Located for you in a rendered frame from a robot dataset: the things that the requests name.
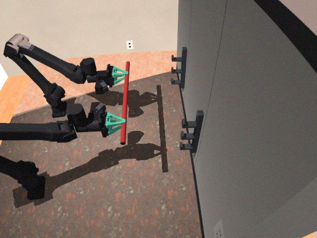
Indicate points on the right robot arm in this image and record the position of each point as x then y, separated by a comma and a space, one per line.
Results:
60, 131

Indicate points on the red metal bar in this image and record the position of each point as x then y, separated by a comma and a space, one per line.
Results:
124, 108

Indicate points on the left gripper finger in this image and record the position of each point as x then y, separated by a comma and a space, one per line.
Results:
115, 69
118, 80

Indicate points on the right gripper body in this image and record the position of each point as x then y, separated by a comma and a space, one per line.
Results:
98, 124

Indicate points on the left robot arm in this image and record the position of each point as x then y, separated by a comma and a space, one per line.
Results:
18, 46

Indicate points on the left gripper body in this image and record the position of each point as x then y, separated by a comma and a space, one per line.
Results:
109, 75

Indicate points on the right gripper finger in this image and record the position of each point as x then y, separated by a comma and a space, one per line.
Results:
111, 131
111, 124

